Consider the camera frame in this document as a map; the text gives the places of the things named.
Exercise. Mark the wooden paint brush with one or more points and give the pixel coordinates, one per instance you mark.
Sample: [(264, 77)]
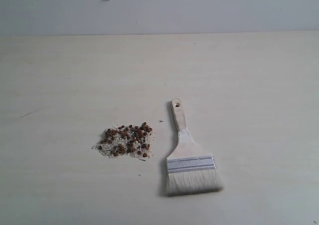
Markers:
[(190, 168)]

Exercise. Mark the pile of grains and pellets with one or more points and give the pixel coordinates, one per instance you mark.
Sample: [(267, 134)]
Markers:
[(126, 140)]

